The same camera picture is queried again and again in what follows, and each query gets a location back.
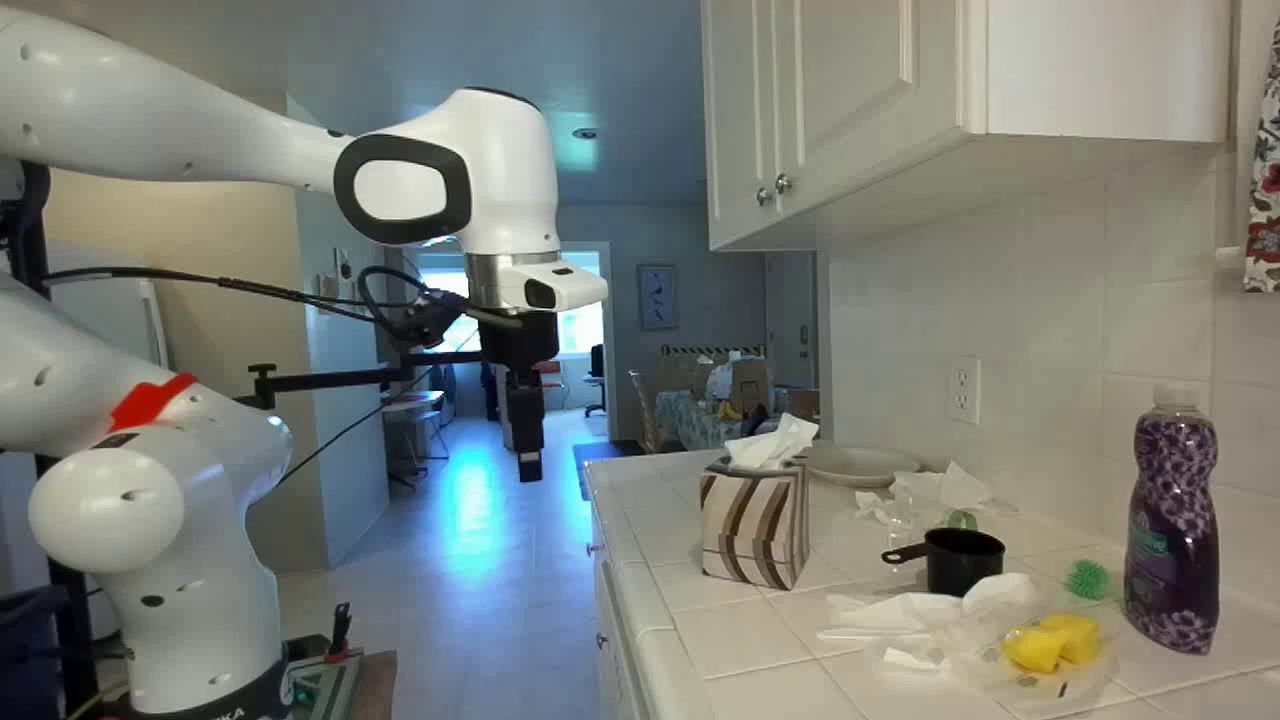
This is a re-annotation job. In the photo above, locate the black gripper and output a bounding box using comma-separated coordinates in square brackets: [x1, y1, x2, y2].
[476, 311, 562, 484]

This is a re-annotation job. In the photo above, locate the white cloth towel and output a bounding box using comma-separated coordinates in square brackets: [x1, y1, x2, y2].
[720, 408, 825, 477]

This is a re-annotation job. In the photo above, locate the striped tissue box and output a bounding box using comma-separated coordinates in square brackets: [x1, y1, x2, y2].
[697, 457, 813, 594]

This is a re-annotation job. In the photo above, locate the black office chair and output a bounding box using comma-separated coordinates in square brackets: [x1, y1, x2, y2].
[580, 342, 611, 424]

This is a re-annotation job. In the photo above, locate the grey hallway cart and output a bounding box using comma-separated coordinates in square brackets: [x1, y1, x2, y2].
[381, 387, 451, 490]

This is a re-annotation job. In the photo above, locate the dish rack with dishes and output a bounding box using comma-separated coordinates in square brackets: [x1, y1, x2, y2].
[623, 343, 781, 457]

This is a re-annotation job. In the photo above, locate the black red clamp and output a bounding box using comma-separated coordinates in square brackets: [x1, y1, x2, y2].
[322, 602, 355, 666]

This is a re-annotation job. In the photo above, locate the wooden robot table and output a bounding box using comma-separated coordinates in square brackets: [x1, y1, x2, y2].
[274, 649, 398, 720]

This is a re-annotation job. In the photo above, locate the white oval plate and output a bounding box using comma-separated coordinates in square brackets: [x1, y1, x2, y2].
[795, 439, 935, 492]

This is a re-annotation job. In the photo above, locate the crumpled white paper pile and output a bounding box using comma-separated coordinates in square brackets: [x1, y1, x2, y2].
[850, 459, 997, 536]

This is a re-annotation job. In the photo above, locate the clear crumpled plastic bag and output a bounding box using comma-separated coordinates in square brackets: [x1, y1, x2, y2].
[813, 569, 1122, 703]

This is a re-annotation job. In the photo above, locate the black measuring cup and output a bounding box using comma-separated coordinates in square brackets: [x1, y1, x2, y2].
[874, 524, 1006, 602]

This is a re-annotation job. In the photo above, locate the yellow sponge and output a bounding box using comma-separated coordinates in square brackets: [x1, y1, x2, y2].
[1001, 608, 1107, 676]

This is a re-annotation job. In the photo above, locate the green scrubber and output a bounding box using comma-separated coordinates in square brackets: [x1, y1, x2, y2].
[1058, 555, 1115, 602]

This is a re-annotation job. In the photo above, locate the purple dish soap bottle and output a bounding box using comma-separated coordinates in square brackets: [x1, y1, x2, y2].
[1119, 379, 1225, 657]

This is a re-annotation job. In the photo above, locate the floral cafe curtain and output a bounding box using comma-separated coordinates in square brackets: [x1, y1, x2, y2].
[1240, 26, 1280, 297]

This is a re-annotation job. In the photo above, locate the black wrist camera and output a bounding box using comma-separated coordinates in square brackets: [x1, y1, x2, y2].
[394, 290, 468, 351]

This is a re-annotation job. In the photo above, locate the framed wall picture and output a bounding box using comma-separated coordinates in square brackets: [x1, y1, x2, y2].
[634, 259, 678, 337]

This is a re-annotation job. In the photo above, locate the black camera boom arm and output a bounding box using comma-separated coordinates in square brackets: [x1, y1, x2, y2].
[239, 348, 514, 413]

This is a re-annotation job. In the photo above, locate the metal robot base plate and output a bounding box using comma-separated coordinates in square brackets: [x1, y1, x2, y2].
[270, 638, 362, 720]

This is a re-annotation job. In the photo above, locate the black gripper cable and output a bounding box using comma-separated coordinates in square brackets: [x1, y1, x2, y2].
[36, 259, 531, 351]

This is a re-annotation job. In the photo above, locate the white wall outlet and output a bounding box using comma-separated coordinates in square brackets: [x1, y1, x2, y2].
[947, 351, 988, 433]

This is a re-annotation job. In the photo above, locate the white upper wall cabinet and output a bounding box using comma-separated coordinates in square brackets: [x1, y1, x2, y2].
[697, 0, 1231, 256]

